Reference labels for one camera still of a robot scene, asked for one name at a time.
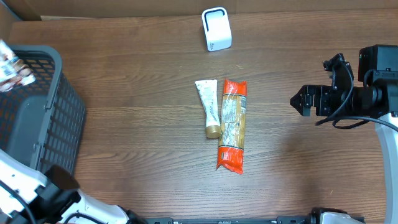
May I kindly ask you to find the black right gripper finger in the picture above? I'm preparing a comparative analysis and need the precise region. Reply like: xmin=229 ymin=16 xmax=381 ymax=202
xmin=290 ymin=85 xmax=315 ymax=106
xmin=295 ymin=105 xmax=311 ymax=116

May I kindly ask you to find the orange pasta package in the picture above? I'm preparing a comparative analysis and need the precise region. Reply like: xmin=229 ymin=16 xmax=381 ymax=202
xmin=216 ymin=79 xmax=247 ymax=174

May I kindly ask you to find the white tube with gold cap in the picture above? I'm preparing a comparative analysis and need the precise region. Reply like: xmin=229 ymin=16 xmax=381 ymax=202
xmin=195 ymin=80 xmax=221 ymax=139

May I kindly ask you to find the brown snack pouch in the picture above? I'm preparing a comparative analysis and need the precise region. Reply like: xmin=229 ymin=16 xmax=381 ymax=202
xmin=1 ymin=39 xmax=35 ymax=93

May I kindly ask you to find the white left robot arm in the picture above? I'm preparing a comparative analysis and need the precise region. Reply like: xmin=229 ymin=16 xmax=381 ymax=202
xmin=1 ymin=151 xmax=147 ymax=224

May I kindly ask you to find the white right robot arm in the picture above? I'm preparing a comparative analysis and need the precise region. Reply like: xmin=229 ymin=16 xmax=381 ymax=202
xmin=290 ymin=45 xmax=397 ymax=223

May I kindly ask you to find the white barcode scanner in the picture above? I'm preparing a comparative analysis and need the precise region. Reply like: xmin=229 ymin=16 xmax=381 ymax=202
xmin=201 ymin=7 xmax=232 ymax=52

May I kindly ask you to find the grey plastic shopping basket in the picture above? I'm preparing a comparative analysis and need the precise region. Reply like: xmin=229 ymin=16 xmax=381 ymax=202
xmin=1 ymin=45 xmax=86 ymax=174

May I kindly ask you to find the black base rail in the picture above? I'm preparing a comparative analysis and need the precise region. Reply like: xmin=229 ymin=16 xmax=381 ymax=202
xmin=142 ymin=207 xmax=365 ymax=224

